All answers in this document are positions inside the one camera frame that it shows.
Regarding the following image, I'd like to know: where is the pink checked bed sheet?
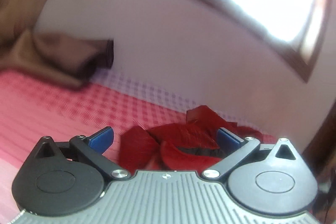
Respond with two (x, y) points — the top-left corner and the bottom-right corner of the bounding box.
(0, 68), (279, 224)

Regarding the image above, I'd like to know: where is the beige patterned curtain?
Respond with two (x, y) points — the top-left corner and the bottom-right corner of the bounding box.
(0, 0), (116, 90)

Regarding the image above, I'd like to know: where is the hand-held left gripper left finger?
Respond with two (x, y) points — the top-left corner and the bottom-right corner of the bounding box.
(33, 126), (131, 182)

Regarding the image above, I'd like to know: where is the dark brown cloth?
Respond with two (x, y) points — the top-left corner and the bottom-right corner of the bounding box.
(301, 106), (336, 224)

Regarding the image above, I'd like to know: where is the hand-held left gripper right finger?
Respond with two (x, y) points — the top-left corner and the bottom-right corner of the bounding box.
(202, 127), (300, 182)

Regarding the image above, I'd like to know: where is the red padded jacket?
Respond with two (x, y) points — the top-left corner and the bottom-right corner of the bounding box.
(119, 105), (276, 172)

